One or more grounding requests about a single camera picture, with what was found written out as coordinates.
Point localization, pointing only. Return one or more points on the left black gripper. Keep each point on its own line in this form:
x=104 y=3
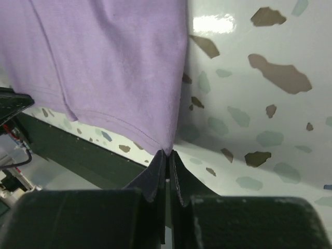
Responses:
x=13 y=103

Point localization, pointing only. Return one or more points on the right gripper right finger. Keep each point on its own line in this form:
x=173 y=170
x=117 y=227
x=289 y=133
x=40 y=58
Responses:
x=184 y=186

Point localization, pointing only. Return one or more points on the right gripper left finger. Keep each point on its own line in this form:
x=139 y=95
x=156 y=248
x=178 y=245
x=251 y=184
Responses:
x=150 y=219

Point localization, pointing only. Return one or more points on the purple t shirt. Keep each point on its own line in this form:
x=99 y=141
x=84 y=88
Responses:
x=117 y=65

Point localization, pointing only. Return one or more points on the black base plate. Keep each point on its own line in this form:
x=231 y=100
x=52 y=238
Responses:
x=99 y=166

